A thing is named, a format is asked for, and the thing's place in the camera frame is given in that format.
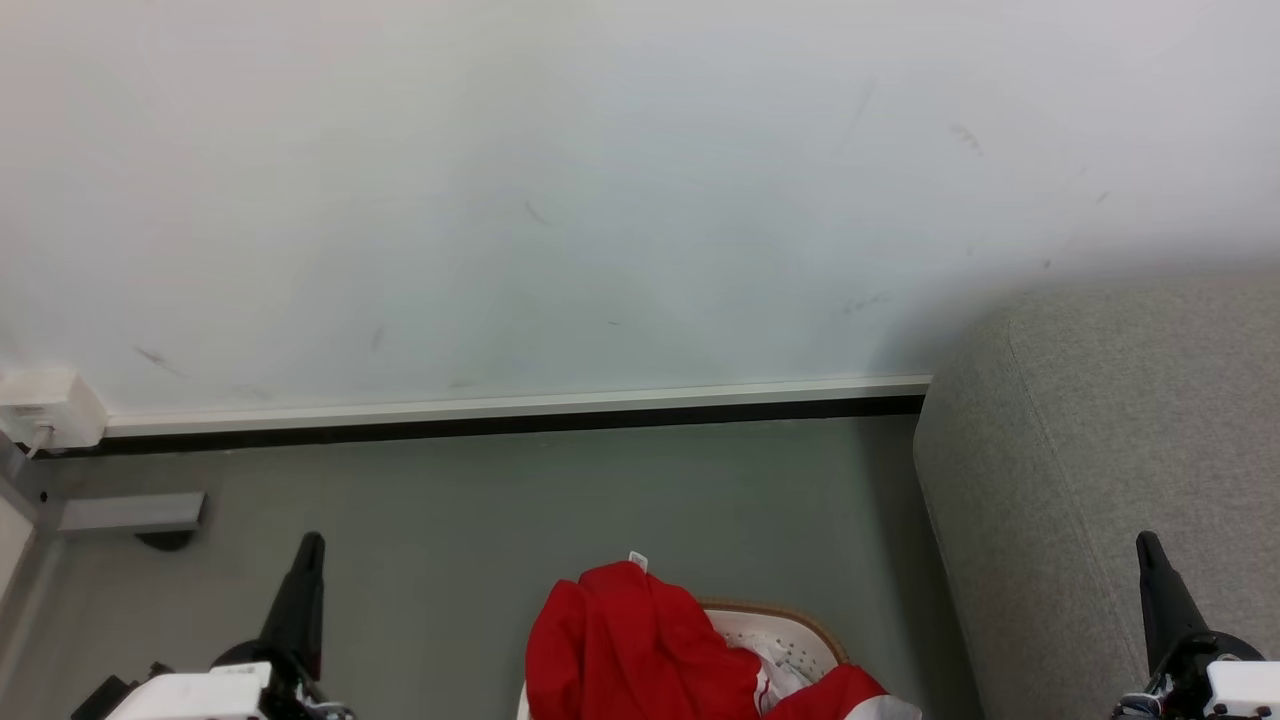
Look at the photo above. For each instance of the red garment with white tag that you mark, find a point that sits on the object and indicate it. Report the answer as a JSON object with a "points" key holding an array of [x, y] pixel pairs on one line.
{"points": [[630, 650]]}

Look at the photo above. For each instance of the white and black baseboard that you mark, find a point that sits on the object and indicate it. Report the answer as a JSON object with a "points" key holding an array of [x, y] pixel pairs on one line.
{"points": [[500, 412]]}

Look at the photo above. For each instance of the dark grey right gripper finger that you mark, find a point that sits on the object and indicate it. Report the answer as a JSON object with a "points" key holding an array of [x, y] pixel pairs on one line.
{"points": [[1178, 620], [1153, 620]]}

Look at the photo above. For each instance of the red garment with white trim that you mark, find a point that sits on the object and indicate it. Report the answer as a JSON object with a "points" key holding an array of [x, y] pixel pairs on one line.
{"points": [[850, 700]]}

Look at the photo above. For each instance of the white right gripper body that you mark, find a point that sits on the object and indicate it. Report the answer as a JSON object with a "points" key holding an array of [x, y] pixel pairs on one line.
{"points": [[1240, 690]]}

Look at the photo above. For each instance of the grey metal bar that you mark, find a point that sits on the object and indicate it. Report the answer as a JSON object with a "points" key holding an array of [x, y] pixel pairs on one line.
{"points": [[130, 512]]}

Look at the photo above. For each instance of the black round foot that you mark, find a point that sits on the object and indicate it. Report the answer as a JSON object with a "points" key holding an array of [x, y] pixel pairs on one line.
{"points": [[165, 541]]}

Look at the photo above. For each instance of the white wall power box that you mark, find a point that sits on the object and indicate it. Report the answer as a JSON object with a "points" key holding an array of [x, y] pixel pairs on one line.
{"points": [[50, 408]]}

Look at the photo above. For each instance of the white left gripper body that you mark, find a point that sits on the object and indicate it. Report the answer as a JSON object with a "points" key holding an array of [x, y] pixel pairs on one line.
{"points": [[190, 692]]}

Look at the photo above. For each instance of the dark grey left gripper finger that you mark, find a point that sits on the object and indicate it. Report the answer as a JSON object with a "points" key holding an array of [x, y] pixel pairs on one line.
{"points": [[313, 620], [285, 610]]}

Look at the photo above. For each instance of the grey fabric sofa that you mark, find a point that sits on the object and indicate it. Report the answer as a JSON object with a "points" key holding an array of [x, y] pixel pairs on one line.
{"points": [[1080, 450]]}

